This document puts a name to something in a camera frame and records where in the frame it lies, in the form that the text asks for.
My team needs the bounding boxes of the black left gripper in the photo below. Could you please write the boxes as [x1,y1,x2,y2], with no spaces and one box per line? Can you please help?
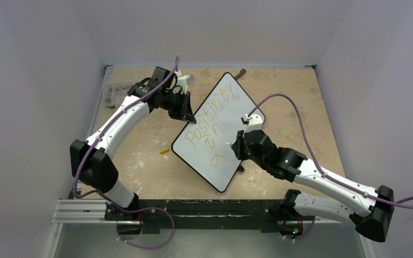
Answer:
[161,90,195,123]

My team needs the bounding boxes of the white whiteboard black frame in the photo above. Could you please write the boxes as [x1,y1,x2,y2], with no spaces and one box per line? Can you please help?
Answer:
[172,73,256,192]

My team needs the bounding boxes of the yellow marker cap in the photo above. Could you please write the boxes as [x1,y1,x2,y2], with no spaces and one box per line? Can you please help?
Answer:
[160,148,169,154]

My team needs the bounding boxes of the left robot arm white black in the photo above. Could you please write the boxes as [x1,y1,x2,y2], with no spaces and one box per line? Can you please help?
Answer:
[69,67,196,220]

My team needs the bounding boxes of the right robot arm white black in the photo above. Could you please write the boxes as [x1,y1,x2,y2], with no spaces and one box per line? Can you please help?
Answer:
[231,130,394,242]

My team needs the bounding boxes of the clear plastic screw box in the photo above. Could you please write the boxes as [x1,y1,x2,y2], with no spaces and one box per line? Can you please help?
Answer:
[102,82,132,108]

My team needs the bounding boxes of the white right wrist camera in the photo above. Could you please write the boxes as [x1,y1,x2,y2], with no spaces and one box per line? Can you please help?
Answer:
[241,113,264,133]

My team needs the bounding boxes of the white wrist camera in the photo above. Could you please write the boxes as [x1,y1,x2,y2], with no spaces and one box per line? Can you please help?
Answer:
[173,71,195,94]
[241,113,264,133]

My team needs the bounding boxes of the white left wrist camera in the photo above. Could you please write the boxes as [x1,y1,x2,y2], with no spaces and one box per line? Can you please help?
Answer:
[173,71,195,94]

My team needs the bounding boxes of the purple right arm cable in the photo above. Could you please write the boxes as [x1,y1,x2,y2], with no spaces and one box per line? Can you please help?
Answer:
[247,94,413,210]

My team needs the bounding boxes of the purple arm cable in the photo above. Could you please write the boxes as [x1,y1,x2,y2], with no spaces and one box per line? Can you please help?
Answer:
[72,55,181,211]
[247,94,413,210]

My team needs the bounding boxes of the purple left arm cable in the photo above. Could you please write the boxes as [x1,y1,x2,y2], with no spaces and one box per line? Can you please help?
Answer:
[72,55,181,211]

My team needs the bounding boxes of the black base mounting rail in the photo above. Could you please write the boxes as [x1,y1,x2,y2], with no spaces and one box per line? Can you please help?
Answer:
[104,199,314,235]

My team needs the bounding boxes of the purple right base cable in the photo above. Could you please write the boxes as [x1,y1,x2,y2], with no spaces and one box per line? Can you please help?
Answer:
[283,213,317,243]

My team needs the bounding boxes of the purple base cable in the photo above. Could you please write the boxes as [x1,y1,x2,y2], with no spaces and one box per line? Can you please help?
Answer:
[283,213,317,243]
[116,205,175,250]

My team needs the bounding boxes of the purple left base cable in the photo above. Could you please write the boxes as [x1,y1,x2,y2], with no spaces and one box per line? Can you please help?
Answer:
[116,205,175,250]

